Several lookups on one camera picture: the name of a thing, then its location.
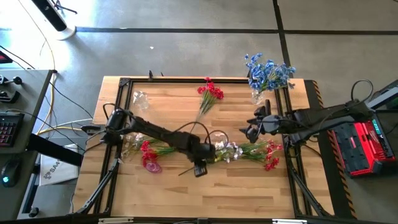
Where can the black hazard-striped platform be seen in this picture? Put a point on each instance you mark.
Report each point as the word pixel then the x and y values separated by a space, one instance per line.
pixel 329 186

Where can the small black desk device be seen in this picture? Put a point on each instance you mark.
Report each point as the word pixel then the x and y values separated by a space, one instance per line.
pixel 7 97

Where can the red black tool case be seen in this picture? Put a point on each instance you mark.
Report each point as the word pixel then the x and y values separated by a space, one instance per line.
pixel 360 149

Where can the black pole white round base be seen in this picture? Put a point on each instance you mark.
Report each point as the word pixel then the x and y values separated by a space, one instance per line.
pixel 65 31

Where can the black red device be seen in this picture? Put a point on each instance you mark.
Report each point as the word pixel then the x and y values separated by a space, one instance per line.
pixel 4 57

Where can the black backlit keyboard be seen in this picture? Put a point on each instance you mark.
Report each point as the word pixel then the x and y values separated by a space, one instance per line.
pixel 9 130

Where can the dark screen panel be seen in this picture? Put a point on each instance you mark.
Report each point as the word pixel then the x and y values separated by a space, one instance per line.
pixel 388 130

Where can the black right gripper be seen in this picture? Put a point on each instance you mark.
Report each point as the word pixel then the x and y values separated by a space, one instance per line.
pixel 271 125

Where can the black computer mouse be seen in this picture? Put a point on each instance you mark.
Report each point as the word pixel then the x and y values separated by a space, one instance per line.
pixel 11 172

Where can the black knob lever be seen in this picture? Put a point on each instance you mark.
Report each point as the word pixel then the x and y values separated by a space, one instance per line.
pixel 12 81

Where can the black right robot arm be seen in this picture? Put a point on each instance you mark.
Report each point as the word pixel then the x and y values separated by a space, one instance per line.
pixel 326 115

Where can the purple glass vase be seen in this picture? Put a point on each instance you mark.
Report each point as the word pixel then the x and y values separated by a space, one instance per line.
pixel 153 167

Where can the silver metal bracket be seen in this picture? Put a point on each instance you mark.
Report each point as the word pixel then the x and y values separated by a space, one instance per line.
pixel 115 220
pixel 289 221

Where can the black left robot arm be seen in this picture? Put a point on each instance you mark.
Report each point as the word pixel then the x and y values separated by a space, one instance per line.
pixel 155 130

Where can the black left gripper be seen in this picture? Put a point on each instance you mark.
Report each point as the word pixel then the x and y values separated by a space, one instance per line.
pixel 200 151

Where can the clear glass vase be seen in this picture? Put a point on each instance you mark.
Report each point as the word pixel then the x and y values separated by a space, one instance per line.
pixel 141 100
pixel 257 97

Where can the black caster wheel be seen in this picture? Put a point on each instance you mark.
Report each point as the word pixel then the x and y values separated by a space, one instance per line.
pixel 33 212

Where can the red artificial flower bunch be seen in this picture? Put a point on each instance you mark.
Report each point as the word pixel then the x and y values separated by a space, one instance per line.
pixel 255 152
pixel 146 146
pixel 211 90

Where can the grey desk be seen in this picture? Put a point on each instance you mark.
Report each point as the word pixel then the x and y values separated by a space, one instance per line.
pixel 28 93

